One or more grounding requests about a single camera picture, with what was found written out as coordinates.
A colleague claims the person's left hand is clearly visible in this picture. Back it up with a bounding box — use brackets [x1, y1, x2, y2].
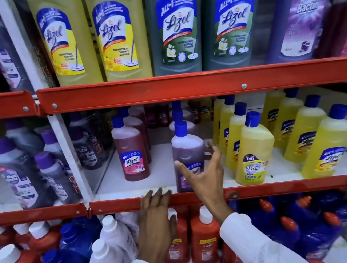
[129, 186, 184, 263]

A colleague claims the person's right hand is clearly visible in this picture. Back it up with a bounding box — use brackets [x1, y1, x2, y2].
[172, 139, 236, 230]

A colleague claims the purple cleaner bottle blue cap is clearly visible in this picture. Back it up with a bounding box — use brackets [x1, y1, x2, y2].
[170, 99, 193, 124]
[168, 118, 211, 194]
[168, 108, 199, 140]

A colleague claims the person's right forearm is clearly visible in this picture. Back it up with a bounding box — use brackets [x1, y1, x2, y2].
[217, 203, 313, 263]

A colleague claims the red cleaner bottle blue cap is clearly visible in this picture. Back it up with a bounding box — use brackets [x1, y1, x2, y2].
[109, 113, 151, 184]
[118, 104, 153, 167]

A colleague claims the row of small assorted bottles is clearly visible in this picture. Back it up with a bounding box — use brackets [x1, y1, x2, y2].
[129, 95, 216, 132]

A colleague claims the group of yellow blue-capped bottles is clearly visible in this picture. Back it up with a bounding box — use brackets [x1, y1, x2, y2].
[207, 79, 347, 192]

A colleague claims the group of blue orange-capped bottles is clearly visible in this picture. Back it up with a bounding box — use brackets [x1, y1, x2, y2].
[228, 185, 347, 263]

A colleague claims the group of grey purple-capped bottles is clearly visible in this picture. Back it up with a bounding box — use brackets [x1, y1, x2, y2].
[0, 107, 114, 214]

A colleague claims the large grey-green cleaner bottle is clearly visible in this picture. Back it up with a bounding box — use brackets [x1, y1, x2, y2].
[195, 0, 277, 73]
[144, 0, 215, 78]

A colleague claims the large yellow cleaner bottle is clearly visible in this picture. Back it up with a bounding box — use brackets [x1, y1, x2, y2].
[26, 0, 104, 91]
[84, 0, 153, 85]

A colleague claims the large purple cleaner bottle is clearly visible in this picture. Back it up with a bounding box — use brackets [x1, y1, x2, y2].
[258, 0, 347, 66]

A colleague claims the long red shelf rail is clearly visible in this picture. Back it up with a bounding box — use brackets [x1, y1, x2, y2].
[36, 49, 347, 123]
[89, 168, 347, 222]

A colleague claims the white shelf upright post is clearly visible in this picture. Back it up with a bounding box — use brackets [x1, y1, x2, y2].
[0, 0, 95, 214]

